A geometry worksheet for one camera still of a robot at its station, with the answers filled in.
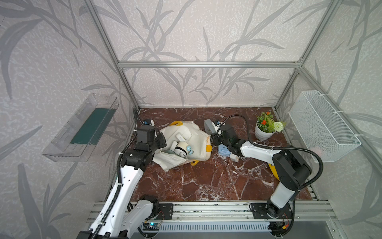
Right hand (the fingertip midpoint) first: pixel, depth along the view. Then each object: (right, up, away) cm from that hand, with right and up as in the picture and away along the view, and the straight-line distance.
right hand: (213, 131), depth 93 cm
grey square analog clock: (-3, +3, -1) cm, 5 cm away
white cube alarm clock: (+12, -15, -5) cm, 20 cm away
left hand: (-28, -1, -18) cm, 33 cm away
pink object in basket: (+49, -7, -21) cm, 54 cm away
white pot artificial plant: (+32, +3, -1) cm, 32 cm away
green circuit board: (-31, -44, -21) cm, 58 cm away
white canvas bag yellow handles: (-9, -5, +2) cm, 11 cm away
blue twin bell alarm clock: (-18, -9, -4) cm, 20 cm away
